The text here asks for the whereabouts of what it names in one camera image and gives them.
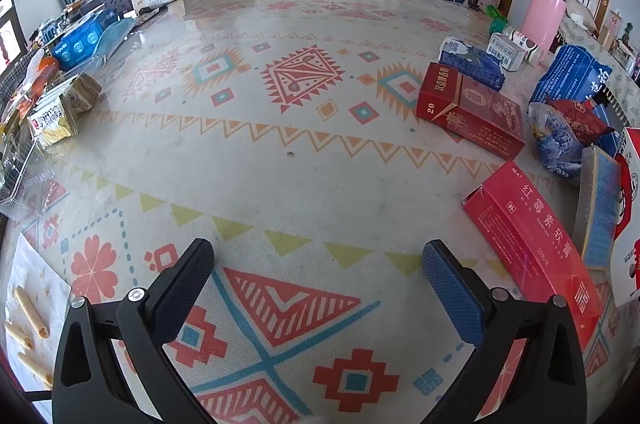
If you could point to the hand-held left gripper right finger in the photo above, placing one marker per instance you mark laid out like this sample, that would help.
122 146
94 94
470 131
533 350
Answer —
450 294

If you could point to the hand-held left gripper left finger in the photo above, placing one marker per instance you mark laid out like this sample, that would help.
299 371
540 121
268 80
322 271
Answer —
180 294

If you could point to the blue white wrapper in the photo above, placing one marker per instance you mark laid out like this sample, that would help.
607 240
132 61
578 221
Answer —
555 144

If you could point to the dark red snack bag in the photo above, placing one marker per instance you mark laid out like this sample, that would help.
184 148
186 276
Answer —
580 121

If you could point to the torn blue box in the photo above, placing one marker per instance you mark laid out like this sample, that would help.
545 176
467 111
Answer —
565 74

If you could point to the small grey white box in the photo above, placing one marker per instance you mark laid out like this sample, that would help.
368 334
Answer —
502 49

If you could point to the long red box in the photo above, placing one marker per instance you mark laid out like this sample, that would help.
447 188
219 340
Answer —
530 244

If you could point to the white paper napkin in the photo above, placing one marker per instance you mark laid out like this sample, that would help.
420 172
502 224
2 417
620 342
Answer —
35 264

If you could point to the egg roll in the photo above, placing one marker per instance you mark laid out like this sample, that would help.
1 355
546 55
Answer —
17 335
35 369
30 311

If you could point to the patterned tablecloth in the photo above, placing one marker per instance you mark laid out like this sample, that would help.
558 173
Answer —
300 184

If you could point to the silver blue box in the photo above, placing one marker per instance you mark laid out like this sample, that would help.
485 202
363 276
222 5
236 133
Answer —
600 209

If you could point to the red cigarette carton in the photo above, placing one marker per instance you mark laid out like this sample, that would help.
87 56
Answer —
475 114

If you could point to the white red carton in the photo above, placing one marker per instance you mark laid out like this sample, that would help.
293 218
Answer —
631 264

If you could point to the white yellow snack pack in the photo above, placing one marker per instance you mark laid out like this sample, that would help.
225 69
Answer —
50 124

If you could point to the brown snack pack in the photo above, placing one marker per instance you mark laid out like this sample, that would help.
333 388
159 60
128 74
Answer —
82 94

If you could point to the clear blue plastic tray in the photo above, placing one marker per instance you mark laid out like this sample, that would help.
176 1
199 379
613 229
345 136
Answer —
112 39

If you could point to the orange packet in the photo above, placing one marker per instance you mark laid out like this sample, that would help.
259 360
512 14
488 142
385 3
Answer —
47 64

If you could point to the blue packet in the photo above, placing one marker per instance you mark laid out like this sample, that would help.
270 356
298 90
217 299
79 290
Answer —
80 41

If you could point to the green bag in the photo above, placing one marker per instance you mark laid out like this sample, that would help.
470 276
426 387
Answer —
495 21

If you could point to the pink thermos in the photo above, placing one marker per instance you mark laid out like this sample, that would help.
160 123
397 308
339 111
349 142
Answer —
545 14

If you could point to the dark framed screen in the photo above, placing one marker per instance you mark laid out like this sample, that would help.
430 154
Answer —
7 34

